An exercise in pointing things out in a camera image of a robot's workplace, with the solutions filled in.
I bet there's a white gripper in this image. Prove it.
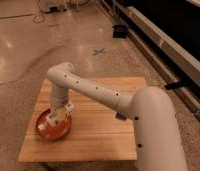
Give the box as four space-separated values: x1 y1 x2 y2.
38 97 75 131

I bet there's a grey floor device with cables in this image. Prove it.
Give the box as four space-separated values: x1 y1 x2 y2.
38 0 67 13

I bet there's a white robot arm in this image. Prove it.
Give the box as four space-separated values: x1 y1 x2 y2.
37 62 188 171

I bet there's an orange ceramic bowl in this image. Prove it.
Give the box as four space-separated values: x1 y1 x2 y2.
35 109 72 141

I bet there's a long metal wall rail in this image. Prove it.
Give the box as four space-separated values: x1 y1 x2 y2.
99 0 200 122

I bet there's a black bracket on rail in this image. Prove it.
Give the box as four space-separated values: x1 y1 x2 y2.
164 81 186 90

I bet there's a black box on floor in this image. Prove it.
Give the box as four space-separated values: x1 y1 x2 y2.
113 25 127 38

